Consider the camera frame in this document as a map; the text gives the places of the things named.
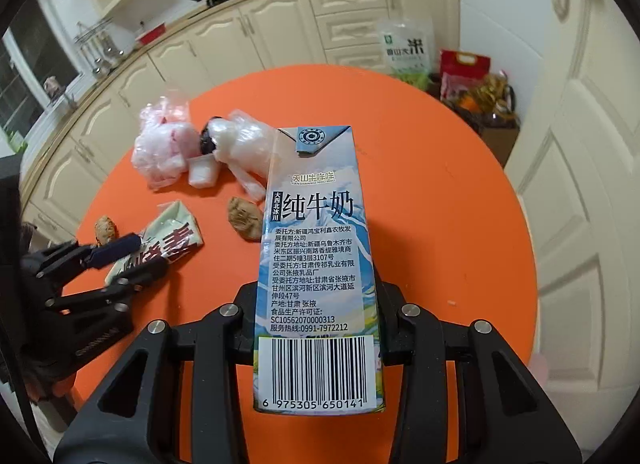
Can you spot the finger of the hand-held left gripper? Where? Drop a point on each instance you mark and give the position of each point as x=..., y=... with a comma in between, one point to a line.
x=140, y=274
x=112, y=249

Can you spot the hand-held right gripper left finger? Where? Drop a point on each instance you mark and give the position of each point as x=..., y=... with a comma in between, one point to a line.
x=245, y=304

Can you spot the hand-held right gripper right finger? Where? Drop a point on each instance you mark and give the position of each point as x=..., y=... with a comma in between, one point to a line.
x=395, y=304

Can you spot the white brown snack wrapper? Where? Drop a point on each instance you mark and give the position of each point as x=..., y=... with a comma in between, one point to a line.
x=172, y=231

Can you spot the blue white milk carton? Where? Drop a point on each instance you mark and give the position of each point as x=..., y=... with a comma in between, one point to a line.
x=315, y=254

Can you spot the brown crumpled lump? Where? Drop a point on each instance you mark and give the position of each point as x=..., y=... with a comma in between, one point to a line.
x=245, y=218
x=106, y=229

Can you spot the round table with orange cover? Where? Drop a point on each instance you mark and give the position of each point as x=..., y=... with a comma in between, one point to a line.
x=425, y=224

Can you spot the pink plastic bag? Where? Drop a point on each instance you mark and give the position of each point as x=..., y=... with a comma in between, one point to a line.
x=160, y=144

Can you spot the black crumpled wrapper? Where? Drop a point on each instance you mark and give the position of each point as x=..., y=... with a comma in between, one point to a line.
x=206, y=142

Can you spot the green packet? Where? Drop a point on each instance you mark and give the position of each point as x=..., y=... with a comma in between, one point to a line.
x=14, y=139

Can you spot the clear plastic bag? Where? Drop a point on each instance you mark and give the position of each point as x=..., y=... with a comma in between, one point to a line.
x=245, y=139

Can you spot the cardboard box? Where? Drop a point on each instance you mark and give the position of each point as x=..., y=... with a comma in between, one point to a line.
x=500, y=144

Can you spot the hanging utensil rack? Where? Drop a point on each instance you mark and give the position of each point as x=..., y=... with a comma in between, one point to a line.
x=100, y=49

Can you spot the barred window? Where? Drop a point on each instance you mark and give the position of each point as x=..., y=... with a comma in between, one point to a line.
x=35, y=59

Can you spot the red basin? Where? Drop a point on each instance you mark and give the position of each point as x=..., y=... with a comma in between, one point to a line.
x=150, y=33

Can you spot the cream panelled door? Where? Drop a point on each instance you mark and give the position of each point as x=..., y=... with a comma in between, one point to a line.
x=575, y=169

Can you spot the cooking oil bottle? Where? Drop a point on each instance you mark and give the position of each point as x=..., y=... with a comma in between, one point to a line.
x=492, y=94

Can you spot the red gift bag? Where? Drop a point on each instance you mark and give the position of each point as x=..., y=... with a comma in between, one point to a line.
x=462, y=74

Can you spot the white green rice bag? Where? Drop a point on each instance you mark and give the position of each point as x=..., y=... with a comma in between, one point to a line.
x=405, y=52

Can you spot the row of cream base cabinets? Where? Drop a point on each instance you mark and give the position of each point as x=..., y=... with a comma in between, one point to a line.
x=280, y=29

